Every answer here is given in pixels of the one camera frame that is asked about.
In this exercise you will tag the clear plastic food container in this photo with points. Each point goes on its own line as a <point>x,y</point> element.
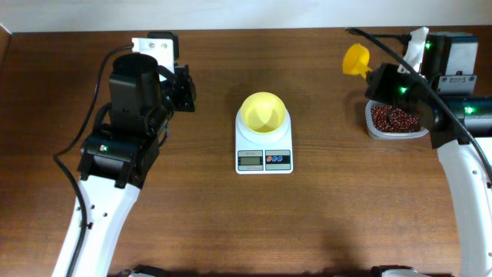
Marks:
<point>375,134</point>

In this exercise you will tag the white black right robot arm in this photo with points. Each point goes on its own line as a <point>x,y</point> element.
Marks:
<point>440,91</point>

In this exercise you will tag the white digital kitchen scale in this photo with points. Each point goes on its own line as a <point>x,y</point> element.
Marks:
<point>263,153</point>

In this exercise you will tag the yellow plastic bowl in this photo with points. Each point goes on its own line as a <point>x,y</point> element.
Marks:
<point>263,112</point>

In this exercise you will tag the yellow plastic scoop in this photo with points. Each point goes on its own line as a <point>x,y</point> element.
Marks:
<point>356,61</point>

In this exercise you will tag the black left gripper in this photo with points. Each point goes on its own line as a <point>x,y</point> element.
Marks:
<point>185,94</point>

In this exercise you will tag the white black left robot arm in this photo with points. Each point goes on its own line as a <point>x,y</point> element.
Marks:
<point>116,157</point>

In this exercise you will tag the red azuki beans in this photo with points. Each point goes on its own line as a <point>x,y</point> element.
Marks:
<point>387,118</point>

